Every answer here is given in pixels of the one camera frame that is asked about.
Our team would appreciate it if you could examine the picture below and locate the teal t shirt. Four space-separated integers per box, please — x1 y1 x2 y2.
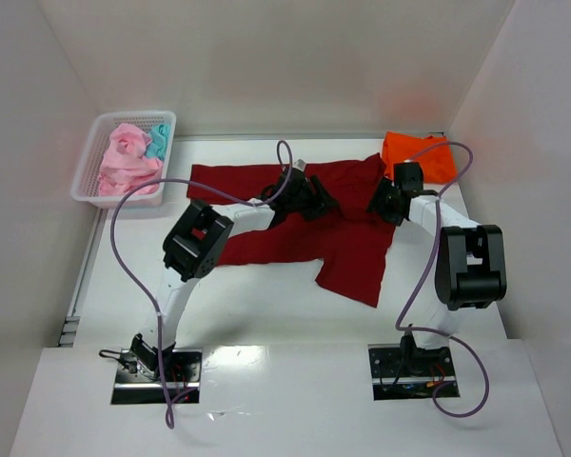
145 124 171 162

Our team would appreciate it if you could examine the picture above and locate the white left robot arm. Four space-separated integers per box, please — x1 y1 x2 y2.
130 167 339 379

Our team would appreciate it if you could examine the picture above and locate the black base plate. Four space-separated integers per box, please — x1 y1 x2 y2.
368 344 460 401
110 349 202 406

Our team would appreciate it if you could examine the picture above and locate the orange folded t shirt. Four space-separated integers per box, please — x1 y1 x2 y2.
381 131 458 184

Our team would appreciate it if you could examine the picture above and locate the white plastic laundry basket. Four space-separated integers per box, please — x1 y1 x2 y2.
70 110 176 209

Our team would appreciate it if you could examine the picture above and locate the pink t shirt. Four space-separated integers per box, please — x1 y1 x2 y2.
97 123 164 197

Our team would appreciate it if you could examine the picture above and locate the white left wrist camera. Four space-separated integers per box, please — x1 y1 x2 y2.
292 160 306 171

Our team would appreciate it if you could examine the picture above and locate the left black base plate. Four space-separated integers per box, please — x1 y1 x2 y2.
110 349 202 406

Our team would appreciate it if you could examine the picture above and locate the dark red t shirt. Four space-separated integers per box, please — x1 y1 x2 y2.
185 152 396 308

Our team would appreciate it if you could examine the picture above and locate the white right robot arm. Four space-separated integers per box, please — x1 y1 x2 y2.
367 162 507 376

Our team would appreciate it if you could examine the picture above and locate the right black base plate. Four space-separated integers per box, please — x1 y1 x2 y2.
368 344 460 401

